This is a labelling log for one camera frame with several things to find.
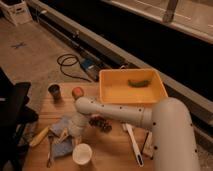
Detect white paper cup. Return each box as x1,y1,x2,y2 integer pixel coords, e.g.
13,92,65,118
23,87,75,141
72,143,93,166

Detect white cardboard box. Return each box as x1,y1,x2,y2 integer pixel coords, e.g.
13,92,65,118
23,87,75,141
0,0,32,26

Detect white handled brush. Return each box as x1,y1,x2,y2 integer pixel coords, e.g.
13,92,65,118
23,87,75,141
122,123,144,167

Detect blue cloth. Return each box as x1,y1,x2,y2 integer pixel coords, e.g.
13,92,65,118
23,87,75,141
50,116,73,158

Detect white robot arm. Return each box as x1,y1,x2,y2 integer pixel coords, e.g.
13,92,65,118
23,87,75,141
68,96,201,171

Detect blue power device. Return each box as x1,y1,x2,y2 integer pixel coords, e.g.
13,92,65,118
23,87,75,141
80,59,99,81

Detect small black white box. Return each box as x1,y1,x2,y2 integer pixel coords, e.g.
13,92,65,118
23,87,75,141
142,132,153,158

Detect metal tongs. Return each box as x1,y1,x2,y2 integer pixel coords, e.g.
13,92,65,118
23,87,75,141
46,134,54,168

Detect black chair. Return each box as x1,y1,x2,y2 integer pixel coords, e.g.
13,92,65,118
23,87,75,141
0,67,38,171

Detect dark small cup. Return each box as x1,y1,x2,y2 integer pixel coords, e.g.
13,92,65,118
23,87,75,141
48,84,61,101

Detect dark grape bunch toy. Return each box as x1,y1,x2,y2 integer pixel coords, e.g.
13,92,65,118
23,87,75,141
89,116,112,133

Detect yellow plastic bin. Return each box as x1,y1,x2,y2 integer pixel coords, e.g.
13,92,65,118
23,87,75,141
99,69,168,106

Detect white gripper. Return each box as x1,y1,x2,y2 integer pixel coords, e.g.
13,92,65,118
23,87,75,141
68,113,90,137

